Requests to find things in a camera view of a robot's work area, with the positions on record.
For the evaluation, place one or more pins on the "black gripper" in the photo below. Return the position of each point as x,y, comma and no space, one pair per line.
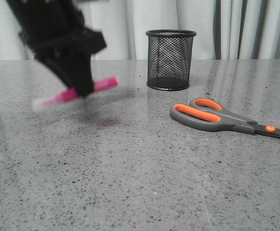
55,32

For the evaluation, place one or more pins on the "pink highlighter pen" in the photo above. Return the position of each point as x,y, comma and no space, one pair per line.
71,94

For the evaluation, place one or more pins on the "grey orange scissors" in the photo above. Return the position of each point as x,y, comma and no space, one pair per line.
208,115

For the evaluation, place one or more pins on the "black mesh pen cup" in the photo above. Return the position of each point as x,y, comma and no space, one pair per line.
169,58

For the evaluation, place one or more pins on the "grey curtain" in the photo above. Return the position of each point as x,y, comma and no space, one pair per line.
226,29

